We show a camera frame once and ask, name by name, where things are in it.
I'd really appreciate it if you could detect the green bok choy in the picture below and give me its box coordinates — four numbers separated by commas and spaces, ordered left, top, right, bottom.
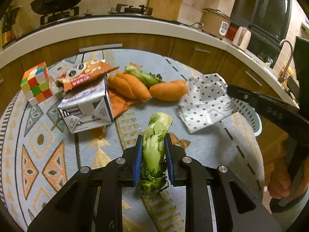
138, 112, 173, 195

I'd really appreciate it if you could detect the white patterned paper napkin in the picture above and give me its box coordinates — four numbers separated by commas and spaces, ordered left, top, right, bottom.
178, 73, 237, 134

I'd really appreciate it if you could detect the silver milk carton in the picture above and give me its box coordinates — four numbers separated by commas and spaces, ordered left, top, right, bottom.
58, 75, 114, 134

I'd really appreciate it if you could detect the orange panda snack bag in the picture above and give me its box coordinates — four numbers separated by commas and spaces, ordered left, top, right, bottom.
55, 59, 119, 93

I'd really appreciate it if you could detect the orange snack wrapper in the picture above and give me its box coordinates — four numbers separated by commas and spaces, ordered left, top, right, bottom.
91, 89, 140, 140

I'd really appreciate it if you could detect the light blue perforated trash basket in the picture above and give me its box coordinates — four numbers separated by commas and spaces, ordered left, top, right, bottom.
232, 97, 262, 137

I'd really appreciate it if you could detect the person's right hand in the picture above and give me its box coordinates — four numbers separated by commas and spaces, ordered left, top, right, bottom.
268, 157, 308, 200

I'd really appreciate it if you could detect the chrome sink faucet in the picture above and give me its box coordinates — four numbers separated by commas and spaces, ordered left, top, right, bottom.
277, 39, 295, 84

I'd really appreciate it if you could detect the green leafy vegetable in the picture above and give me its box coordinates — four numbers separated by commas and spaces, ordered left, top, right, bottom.
124, 64, 163, 88

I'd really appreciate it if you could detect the white electric kettle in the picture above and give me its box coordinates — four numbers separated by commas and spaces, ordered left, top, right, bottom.
232, 26, 251, 51

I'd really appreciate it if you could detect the colourful rubik's cube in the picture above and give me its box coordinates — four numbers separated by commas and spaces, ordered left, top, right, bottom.
20, 62, 53, 106

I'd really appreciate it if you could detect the beige rice cooker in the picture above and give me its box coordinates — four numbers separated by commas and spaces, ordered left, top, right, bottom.
199, 8, 232, 40

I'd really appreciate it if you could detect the black gas stove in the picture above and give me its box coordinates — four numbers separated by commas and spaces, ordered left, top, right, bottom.
40, 4, 153, 26

